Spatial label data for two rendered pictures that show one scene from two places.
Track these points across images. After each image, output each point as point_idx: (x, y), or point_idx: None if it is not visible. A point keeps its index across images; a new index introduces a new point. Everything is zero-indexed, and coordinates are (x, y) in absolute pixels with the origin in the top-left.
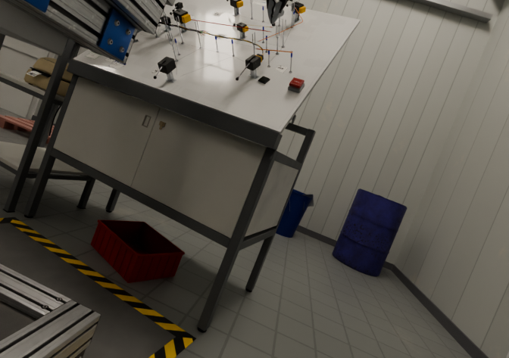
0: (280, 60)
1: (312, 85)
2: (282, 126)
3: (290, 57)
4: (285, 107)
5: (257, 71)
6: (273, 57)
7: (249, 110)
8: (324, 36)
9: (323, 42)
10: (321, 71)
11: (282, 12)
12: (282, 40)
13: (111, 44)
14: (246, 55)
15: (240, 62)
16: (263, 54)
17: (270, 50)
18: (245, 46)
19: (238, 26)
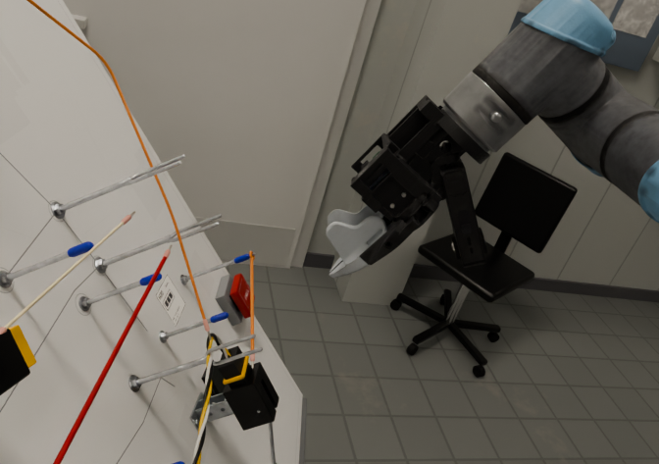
0: (136, 278)
1: (218, 257)
2: (294, 384)
3: (121, 230)
4: (266, 358)
5: (181, 391)
6: (121, 296)
7: (282, 452)
8: (11, 0)
9: (52, 49)
10: (178, 194)
11: (345, 222)
12: (3, 176)
13: None
14: (98, 414)
15: (138, 455)
16: (100, 325)
17: (253, 316)
18: (22, 399)
19: (94, 396)
